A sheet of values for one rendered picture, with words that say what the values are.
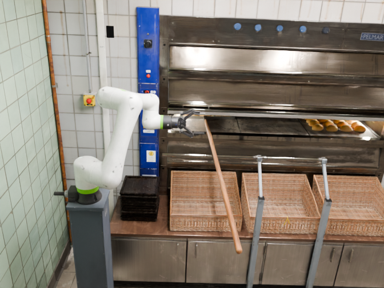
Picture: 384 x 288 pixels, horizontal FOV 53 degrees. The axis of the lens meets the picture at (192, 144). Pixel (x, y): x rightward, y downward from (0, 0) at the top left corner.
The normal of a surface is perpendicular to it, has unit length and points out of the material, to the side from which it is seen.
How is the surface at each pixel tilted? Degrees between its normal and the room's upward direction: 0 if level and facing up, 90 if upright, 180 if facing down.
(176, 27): 90
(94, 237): 90
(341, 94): 70
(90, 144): 90
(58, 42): 90
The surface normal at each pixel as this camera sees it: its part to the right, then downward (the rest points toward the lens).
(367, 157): 0.02, 0.08
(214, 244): 0.00, 0.43
